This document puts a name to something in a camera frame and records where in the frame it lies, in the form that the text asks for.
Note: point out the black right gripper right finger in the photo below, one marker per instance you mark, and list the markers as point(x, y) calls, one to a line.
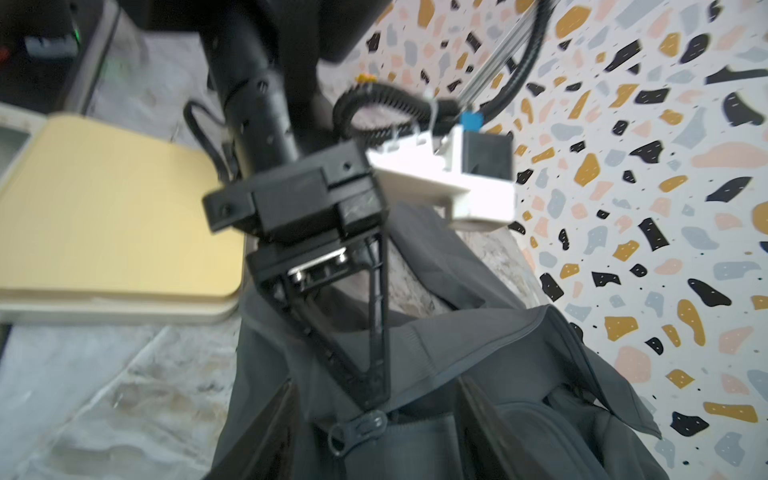
point(488, 448)

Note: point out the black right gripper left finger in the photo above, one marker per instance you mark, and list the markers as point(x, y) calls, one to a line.
point(266, 448)

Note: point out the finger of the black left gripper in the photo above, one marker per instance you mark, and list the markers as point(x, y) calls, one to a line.
point(333, 291)

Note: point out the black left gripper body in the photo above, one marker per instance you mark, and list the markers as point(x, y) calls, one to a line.
point(295, 178)

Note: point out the grey zip-up jacket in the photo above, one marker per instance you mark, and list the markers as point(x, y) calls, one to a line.
point(572, 412)

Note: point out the cream kitchen scale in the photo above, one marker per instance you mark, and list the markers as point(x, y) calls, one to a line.
point(102, 225)

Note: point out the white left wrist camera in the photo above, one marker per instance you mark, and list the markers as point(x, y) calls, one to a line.
point(468, 174)

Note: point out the aluminium corner frame post left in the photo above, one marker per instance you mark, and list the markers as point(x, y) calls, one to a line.
point(528, 32)

